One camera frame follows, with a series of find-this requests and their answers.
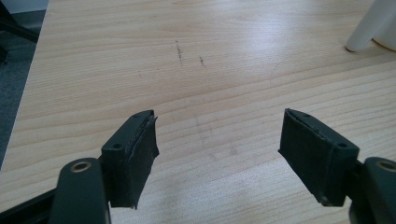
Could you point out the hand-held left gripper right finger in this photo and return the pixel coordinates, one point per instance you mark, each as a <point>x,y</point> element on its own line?
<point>314,152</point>

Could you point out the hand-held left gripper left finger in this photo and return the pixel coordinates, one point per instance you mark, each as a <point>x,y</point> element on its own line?
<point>129,161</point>

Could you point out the white plastic object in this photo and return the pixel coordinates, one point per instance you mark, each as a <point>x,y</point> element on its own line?
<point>373,25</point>

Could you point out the dark metal stand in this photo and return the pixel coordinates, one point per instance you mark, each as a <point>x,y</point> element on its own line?
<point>14,26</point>

